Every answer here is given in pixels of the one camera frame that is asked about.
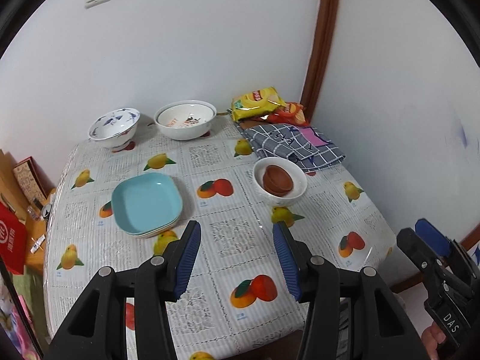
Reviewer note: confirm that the blue white porcelain bowl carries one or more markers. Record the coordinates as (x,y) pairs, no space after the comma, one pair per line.
(115,129)

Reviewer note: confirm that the grey checkered folded cloth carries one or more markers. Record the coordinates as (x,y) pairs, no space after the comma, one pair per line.
(305,147)

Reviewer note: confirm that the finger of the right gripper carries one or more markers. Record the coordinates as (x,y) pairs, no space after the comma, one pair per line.
(431,234)

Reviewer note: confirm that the red paper bag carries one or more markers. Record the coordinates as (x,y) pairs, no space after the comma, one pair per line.
(13,240)

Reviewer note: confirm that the large white ceramic bowl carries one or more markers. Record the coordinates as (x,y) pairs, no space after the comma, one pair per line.
(185,134)

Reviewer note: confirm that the red chips bag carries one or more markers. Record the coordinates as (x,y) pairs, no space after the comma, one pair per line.
(292,114)

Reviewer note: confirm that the fruit print plastic tablecloth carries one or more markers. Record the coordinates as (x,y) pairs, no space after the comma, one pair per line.
(236,299)

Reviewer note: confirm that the yellow chips bag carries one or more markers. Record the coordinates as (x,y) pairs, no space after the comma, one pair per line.
(256,103)

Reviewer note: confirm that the person's right hand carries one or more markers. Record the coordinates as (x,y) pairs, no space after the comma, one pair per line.
(431,338)

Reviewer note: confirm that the patterned cardboard box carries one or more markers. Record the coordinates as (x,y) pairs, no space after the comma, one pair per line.
(29,181)

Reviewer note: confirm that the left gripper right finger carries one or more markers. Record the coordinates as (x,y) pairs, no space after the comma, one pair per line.
(298,264)

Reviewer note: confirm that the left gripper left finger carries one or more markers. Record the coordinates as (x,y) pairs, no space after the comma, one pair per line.
(174,267)

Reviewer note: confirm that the light blue square plate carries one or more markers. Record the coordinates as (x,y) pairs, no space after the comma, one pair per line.
(146,204)

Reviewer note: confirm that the lemon rabbit print bowl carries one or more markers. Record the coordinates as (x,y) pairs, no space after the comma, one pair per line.
(184,115)

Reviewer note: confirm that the brown wooden door frame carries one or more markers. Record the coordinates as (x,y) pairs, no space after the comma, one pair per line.
(316,69)

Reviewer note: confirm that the brown wooden bowl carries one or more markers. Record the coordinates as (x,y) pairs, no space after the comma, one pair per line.
(276,175)
(276,191)

